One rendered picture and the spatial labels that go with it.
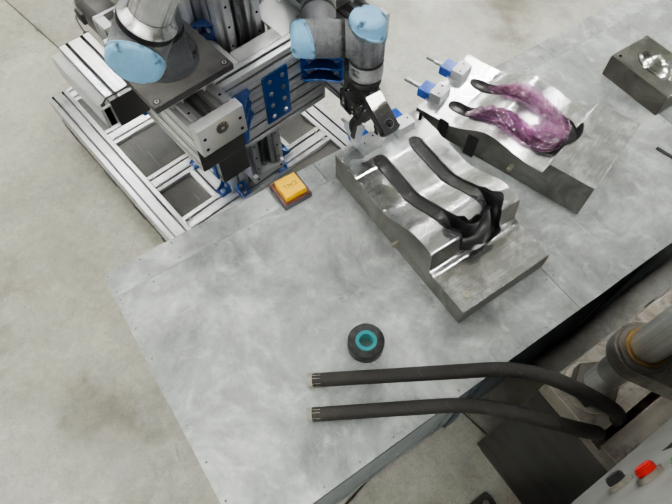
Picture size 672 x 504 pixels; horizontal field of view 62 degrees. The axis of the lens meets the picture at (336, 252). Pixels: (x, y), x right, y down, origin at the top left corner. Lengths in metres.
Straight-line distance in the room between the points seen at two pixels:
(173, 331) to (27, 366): 1.13
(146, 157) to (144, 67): 1.22
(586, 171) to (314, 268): 0.69
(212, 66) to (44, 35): 2.13
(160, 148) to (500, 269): 1.56
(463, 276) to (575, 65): 0.85
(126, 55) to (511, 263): 0.92
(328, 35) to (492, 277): 0.63
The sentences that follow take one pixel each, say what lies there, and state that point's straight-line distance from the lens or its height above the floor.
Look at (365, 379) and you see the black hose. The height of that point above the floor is 0.85.
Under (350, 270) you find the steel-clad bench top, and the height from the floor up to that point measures 0.80.
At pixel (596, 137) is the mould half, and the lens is 1.55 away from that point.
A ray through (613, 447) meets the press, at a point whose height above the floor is 0.79.
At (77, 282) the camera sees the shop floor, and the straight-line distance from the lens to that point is 2.44.
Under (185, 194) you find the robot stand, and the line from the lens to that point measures 2.25.
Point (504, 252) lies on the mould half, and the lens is 1.34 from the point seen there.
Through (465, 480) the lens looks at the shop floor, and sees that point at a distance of 2.04.
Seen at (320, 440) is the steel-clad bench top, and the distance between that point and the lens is 1.20.
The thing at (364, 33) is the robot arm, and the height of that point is 1.24.
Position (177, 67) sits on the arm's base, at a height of 1.07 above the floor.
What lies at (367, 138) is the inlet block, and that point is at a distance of 1.40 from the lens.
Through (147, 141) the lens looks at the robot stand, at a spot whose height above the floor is 0.21.
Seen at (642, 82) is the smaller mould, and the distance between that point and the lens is 1.82.
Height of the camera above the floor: 1.98
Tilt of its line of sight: 61 degrees down
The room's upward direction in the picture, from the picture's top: 1 degrees counter-clockwise
